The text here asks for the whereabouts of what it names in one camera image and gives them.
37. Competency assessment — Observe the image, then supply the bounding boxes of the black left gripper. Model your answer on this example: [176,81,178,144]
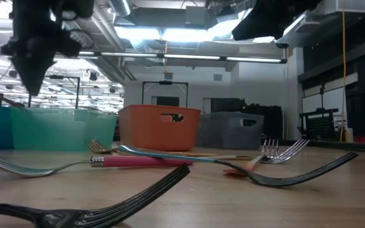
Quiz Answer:
[0,0,82,96]

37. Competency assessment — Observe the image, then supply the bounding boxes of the silver fork pink handle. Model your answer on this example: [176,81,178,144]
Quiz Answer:
[0,150,195,178]

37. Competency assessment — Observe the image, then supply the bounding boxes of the black fork blue handle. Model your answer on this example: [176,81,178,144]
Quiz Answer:
[118,144,359,188]
[0,163,191,228]

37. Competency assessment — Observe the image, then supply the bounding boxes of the teal translucent plastic bin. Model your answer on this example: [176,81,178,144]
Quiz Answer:
[10,107,118,152]

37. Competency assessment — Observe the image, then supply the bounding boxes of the grey ceiling unit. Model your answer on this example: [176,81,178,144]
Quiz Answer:
[184,6,207,26]

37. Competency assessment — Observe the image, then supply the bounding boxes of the long ceiling light bar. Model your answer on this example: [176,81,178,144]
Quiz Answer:
[0,46,287,66]

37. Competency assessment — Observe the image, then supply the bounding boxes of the black pegboard cart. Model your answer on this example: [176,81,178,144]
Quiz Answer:
[298,108,340,143]

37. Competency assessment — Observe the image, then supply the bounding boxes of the grey translucent plastic bin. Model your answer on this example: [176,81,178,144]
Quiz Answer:
[196,111,265,150]

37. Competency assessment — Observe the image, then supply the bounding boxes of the orange plastic bin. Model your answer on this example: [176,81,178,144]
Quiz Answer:
[118,104,202,152]

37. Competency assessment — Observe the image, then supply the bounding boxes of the black frame stand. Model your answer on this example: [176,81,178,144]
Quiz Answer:
[27,75,80,110]
[141,81,189,108]

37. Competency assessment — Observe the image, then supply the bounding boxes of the silver spiral duct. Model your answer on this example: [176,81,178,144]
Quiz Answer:
[68,12,126,83]

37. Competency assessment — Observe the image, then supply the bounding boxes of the silver round duct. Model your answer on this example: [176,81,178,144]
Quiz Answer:
[108,0,133,18]

